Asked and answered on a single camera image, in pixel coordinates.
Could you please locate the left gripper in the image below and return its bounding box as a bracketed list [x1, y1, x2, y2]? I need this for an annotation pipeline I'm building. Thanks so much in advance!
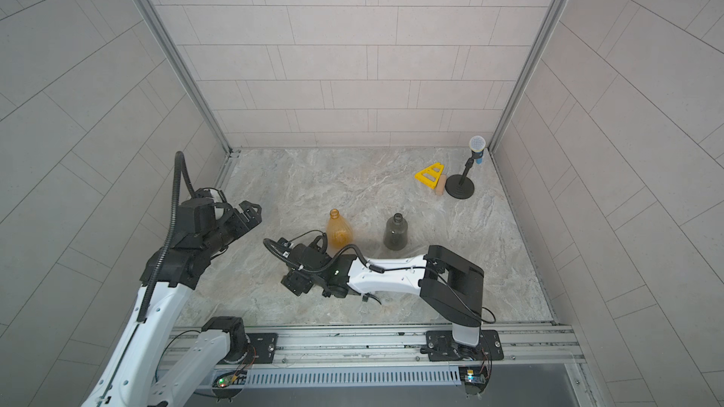
[202, 200, 264, 257]

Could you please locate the black white spray nozzle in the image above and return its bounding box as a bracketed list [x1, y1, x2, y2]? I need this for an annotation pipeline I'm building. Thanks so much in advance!
[362, 293, 382, 304]

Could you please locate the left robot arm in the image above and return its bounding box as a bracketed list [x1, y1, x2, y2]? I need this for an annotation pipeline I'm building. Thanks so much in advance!
[84, 188, 262, 406]

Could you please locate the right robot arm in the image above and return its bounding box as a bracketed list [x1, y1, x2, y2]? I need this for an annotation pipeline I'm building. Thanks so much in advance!
[264, 239, 497, 362]

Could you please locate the orange plastic bottle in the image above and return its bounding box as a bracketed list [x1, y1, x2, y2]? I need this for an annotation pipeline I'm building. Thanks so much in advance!
[326, 209, 354, 250]

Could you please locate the dark grey bottle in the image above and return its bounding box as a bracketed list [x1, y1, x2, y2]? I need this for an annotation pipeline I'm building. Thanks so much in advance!
[383, 213, 408, 251]

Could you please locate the yellow triangle block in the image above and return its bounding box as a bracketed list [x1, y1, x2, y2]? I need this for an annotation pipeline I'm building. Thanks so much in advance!
[414, 162, 445, 190]

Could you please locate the microphone on black stand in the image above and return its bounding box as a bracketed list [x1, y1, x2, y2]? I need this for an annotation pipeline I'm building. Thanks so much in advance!
[445, 136, 486, 200]

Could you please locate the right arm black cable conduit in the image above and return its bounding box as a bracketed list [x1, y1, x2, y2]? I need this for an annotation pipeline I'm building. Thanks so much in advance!
[262, 230, 374, 275]

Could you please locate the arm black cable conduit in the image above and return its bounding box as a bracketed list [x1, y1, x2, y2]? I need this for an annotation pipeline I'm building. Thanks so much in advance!
[262, 230, 374, 275]
[135, 151, 196, 323]

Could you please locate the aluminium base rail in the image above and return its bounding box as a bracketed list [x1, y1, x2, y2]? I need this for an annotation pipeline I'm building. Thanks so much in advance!
[109, 323, 586, 391]

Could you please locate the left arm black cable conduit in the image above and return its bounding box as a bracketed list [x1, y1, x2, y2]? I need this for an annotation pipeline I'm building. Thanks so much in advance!
[135, 151, 196, 323]

